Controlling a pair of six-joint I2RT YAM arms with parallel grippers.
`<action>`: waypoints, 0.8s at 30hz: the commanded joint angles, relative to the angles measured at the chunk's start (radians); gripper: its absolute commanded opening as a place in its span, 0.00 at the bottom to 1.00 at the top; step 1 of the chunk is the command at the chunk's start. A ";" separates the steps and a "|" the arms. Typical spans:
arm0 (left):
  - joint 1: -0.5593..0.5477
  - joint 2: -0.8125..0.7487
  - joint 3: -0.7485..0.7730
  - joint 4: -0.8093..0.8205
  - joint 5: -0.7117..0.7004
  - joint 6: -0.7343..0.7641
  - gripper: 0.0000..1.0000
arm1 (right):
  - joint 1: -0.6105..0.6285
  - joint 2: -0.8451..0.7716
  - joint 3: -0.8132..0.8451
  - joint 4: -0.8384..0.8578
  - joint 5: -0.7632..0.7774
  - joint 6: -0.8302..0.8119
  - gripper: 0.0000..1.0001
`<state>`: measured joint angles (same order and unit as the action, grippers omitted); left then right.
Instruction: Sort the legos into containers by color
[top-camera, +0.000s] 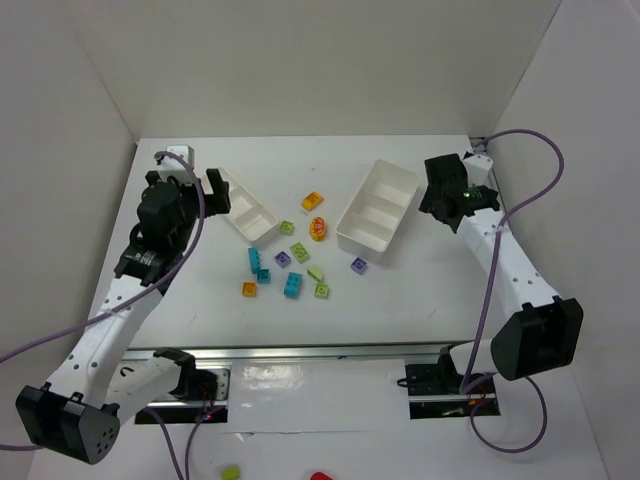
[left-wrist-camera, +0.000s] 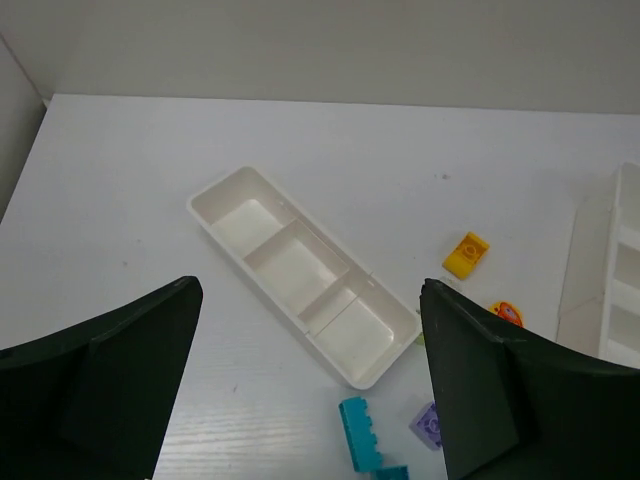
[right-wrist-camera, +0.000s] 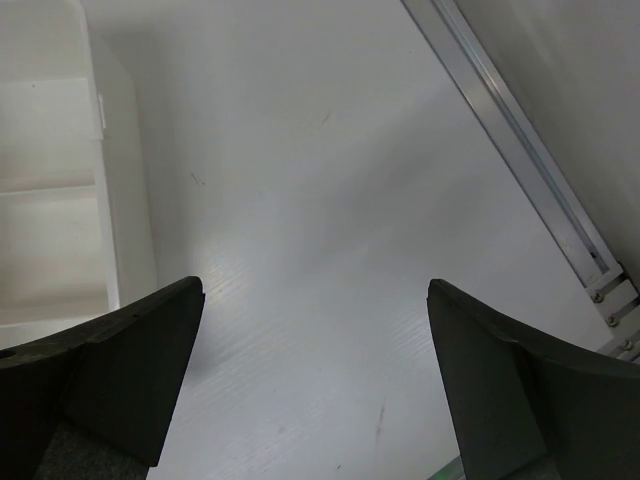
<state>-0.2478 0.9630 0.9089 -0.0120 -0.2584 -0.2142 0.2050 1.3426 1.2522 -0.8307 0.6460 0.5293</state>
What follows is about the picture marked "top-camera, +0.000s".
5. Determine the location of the teal long lego brick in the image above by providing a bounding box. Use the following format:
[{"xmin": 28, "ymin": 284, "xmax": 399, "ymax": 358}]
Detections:
[{"xmin": 248, "ymin": 247, "xmax": 262, "ymax": 275}]

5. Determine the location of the green square lego brick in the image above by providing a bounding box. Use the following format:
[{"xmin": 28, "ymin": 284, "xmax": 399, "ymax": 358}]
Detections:
[{"xmin": 279, "ymin": 220, "xmax": 295, "ymax": 236}]

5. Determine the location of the purple square lego brick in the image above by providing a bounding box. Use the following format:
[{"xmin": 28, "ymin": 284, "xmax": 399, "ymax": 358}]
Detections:
[{"xmin": 274, "ymin": 251, "xmax": 291, "ymax": 268}]

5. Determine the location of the orange square lego brick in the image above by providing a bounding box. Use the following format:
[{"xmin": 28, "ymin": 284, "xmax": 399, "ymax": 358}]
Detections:
[{"xmin": 241, "ymin": 282, "xmax": 257, "ymax": 298}]

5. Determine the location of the orange sloped lego brick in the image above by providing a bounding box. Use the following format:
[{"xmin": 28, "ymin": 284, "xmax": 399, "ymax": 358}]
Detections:
[{"xmin": 301, "ymin": 191, "xmax": 324, "ymax": 212}]

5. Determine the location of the green long lego brick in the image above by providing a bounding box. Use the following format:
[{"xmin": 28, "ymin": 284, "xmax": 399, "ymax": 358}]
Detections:
[{"xmin": 290, "ymin": 242, "xmax": 310, "ymax": 263}]

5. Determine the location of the orange oval printed lego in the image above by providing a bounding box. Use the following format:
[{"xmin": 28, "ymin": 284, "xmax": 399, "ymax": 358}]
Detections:
[{"xmin": 309, "ymin": 216, "xmax": 327, "ymax": 242}]

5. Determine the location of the teal rounded lego brick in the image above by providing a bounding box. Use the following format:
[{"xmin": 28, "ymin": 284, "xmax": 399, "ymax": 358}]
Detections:
[{"xmin": 283, "ymin": 272, "xmax": 302, "ymax": 299}]

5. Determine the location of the purple lego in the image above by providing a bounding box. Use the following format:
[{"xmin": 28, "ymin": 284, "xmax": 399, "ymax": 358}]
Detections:
[{"xmin": 351, "ymin": 257, "xmax": 368, "ymax": 275}]

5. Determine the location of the green sloped lego brick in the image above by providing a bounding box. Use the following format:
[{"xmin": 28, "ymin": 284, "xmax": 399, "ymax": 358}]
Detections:
[{"xmin": 307, "ymin": 265, "xmax": 324, "ymax": 282}]

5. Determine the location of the green lego brick front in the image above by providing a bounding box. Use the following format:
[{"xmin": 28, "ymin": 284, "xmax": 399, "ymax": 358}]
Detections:
[{"xmin": 314, "ymin": 283, "xmax": 330, "ymax": 299}]

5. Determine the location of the teal square lego brick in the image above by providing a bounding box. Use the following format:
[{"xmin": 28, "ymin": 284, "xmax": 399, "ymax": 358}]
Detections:
[{"xmin": 256, "ymin": 269, "xmax": 271, "ymax": 284}]

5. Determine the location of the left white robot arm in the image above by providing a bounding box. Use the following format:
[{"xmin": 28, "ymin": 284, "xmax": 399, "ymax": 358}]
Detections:
[{"xmin": 15, "ymin": 169, "xmax": 231, "ymax": 465}]

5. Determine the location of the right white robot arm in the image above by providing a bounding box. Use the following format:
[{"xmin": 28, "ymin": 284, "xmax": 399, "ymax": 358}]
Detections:
[{"xmin": 419, "ymin": 154, "xmax": 584, "ymax": 382}]

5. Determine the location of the small white divided tray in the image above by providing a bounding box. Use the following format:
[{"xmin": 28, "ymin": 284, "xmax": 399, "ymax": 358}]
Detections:
[{"xmin": 219, "ymin": 167, "xmax": 279, "ymax": 247}]

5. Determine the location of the large white divided tray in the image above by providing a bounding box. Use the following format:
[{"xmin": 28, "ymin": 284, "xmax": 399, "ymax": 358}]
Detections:
[{"xmin": 335, "ymin": 159, "xmax": 419, "ymax": 264}]

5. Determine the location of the green lego outside workspace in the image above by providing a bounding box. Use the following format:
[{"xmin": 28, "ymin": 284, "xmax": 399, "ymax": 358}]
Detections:
[{"xmin": 220, "ymin": 465, "xmax": 241, "ymax": 480}]

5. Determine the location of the red object bottom edge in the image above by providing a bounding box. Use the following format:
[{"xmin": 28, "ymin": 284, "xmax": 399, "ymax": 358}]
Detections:
[{"xmin": 310, "ymin": 471, "xmax": 333, "ymax": 480}]

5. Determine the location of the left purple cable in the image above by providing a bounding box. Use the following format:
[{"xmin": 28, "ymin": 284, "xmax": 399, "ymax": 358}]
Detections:
[{"xmin": 0, "ymin": 149, "xmax": 226, "ymax": 480}]

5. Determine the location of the aluminium rail front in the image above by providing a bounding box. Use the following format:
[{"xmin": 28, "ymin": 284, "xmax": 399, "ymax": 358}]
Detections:
[{"xmin": 122, "ymin": 341, "xmax": 481, "ymax": 362}]

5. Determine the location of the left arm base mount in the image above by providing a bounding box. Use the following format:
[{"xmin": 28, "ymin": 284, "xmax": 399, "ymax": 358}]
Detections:
[{"xmin": 147, "ymin": 365, "xmax": 231, "ymax": 425}]

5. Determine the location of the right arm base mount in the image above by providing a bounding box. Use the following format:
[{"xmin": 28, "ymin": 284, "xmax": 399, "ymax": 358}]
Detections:
[{"xmin": 396, "ymin": 359, "xmax": 500, "ymax": 420}]

